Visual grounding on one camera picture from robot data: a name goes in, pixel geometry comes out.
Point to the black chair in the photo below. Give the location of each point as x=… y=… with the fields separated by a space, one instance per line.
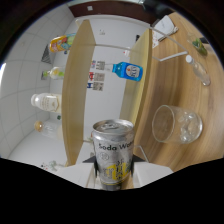
x=156 y=8

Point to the orange patterned book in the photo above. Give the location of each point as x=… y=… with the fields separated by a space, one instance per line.
x=155 y=40

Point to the clear jar with cork lid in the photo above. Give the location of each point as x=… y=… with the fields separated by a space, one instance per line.
x=50 y=129

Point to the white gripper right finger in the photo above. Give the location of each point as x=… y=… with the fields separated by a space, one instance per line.
x=151 y=172

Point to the green-capped clear bottle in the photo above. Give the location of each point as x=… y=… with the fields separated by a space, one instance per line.
x=56 y=73

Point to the two-tier wooden shelf rack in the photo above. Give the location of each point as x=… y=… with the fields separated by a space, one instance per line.
x=76 y=100

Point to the clear bottle with white cap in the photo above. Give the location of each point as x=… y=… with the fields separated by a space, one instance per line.
x=199 y=70

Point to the large white plastic bottle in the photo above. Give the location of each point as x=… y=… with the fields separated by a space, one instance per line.
x=48 y=102

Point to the silver soda water can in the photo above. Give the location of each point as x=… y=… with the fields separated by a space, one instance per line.
x=113 y=156

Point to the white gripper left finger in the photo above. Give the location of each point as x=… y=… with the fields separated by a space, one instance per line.
x=75 y=173

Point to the ceiling air vent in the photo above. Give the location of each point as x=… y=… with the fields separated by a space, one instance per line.
x=46 y=55

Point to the glass jar of limes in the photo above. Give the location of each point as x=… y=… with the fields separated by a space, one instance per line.
x=198 y=44

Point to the clear glass tumbler with ice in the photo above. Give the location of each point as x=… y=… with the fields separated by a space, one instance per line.
x=176 y=125

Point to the brown door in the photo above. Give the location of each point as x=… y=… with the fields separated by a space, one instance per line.
x=106 y=8

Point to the blue liquid bottle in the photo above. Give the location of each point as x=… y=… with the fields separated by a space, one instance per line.
x=128 y=71

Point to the blue and red wall poster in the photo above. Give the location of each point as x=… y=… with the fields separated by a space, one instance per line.
x=98 y=65

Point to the plant in white vase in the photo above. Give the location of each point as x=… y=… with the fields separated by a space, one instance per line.
x=51 y=165

